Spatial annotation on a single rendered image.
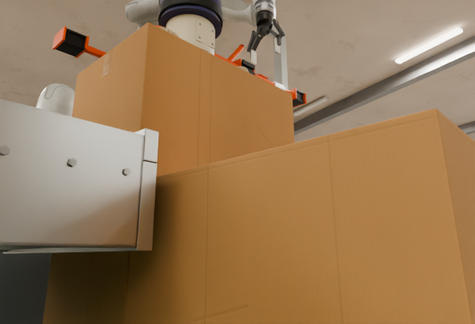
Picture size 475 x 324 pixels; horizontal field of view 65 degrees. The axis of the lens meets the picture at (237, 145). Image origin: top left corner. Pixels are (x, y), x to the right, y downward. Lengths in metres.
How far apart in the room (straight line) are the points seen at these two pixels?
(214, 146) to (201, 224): 0.40
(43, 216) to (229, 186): 0.27
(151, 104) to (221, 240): 0.42
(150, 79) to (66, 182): 0.40
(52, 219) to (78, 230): 0.04
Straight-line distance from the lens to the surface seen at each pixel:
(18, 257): 1.56
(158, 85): 0.93
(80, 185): 0.61
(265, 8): 1.75
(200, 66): 1.05
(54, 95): 1.74
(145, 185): 0.66
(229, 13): 1.92
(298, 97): 1.71
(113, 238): 0.63
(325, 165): 0.49
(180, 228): 0.68
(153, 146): 0.68
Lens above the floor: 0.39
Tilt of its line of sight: 16 degrees up
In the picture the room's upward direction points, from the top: straight up
